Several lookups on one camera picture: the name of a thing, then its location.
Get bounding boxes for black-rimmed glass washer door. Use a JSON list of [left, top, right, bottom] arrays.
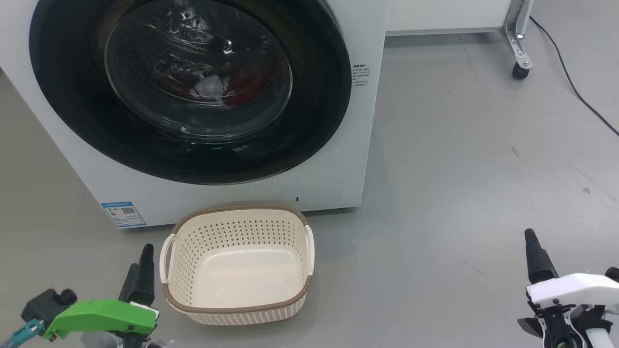
[[29, 0, 352, 185]]

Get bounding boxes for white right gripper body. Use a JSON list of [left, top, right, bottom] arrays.
[[526, 273, 619, 310]]

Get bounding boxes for metal cart leg with caster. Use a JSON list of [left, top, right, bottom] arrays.
[[385, 0, 535, 80]]

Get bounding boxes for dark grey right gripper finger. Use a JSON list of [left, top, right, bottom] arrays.
[[525, 229, 560, 285]]

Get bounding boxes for black text warning label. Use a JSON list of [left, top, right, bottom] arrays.
[[352, 63, 371, 93]]

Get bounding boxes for red and white jersey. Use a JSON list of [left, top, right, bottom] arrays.
[[160, 58, 271, 107]]

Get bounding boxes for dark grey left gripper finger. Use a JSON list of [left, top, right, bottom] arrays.
[[118, 263, 141, 303], [133, 244, 155, 305]]

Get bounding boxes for thin black floor cable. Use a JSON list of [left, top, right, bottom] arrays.
[[530, 16, 619, 137]]

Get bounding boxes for blue energy label sticker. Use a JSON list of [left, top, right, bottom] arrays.
[[101, 202, 147, 229]]

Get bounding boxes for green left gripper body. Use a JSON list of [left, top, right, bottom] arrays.
[[44, 299, 158, 340]]

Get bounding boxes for white front-load washing machine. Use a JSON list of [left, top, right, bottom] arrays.
[[0, 0, 390, 229]]

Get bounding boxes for cream perforated laundry basket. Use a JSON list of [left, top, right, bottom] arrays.
[[160, 205, 315, 326]]

